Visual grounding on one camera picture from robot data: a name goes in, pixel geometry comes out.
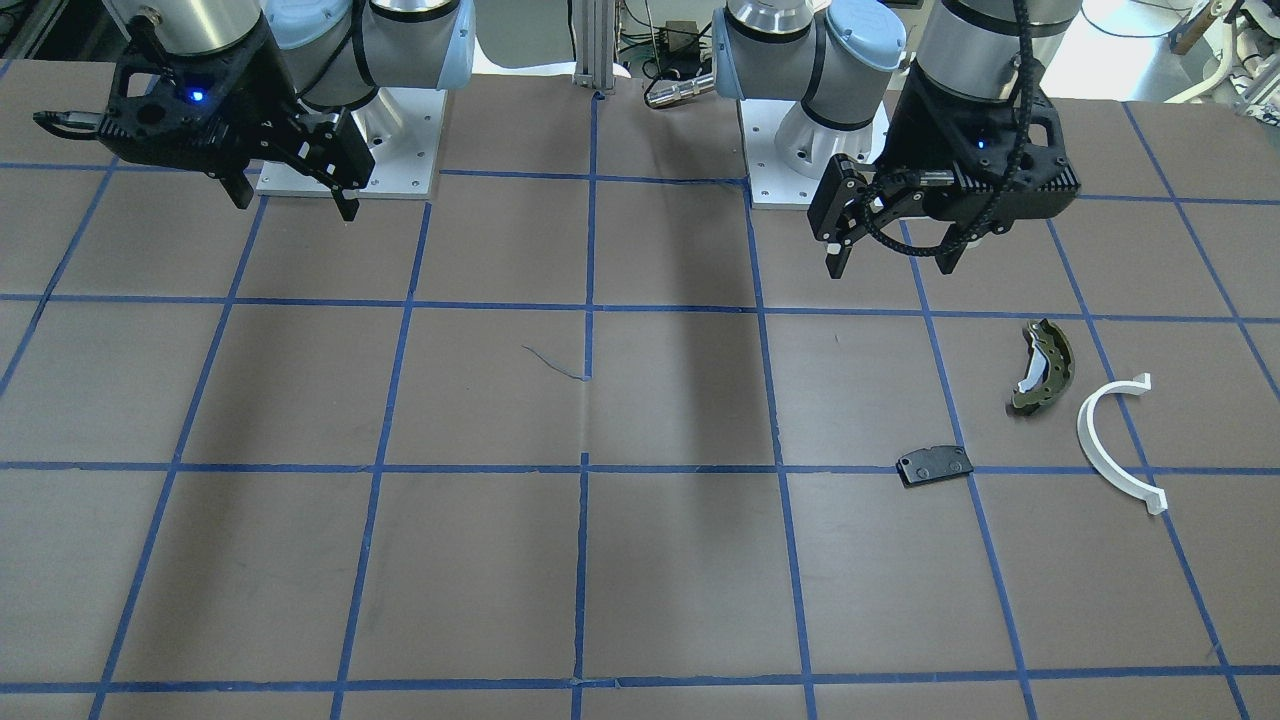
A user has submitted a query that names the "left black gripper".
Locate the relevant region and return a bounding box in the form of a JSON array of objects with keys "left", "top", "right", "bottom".
[{"left": 826, "top": 68, "right": 1082, "bottom": 279}]

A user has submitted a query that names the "white curved plastic part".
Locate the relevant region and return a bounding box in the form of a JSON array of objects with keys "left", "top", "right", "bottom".
[{"left": 1076, "top": 372, "right": 1169, "bottom": 516}]

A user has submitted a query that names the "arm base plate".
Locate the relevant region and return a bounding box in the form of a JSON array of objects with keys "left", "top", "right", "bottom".
[
  {"left": 739, "top": 99, "right": 890, "bottom": 210},
  {"left": 256, "top": 88, "right": 447, "bottom": 200}
]

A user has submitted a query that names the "green brake shoe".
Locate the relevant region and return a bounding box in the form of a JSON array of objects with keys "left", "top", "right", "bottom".
[{"left": 1007, "top": 318, "right": 1074, "bottom": 416}]

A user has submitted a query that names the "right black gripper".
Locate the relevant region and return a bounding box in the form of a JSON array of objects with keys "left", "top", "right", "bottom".
[{"left": 33, "top": 14, "right": 375, "bottom": 223}]

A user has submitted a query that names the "silver cylindrical connector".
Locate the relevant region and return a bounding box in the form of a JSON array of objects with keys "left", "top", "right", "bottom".
[{"left": 643, "top": 73, "right": 716, "bottom": 110}]

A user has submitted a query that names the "black brake pad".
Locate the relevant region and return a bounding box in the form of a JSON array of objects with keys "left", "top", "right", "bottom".
[{"left": 893, "top": 445, "right": 974, "bottom": 488}]

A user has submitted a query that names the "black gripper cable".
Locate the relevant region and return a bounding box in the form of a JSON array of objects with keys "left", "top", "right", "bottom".
[{"left": 856, "top": 0, "right": 1036, "bottom": 259}]

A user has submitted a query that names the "aluminium frame post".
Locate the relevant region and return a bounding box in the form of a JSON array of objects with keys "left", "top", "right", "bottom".
[{"left": 566, "top": 0, "right": 620, "bottom": 96}]

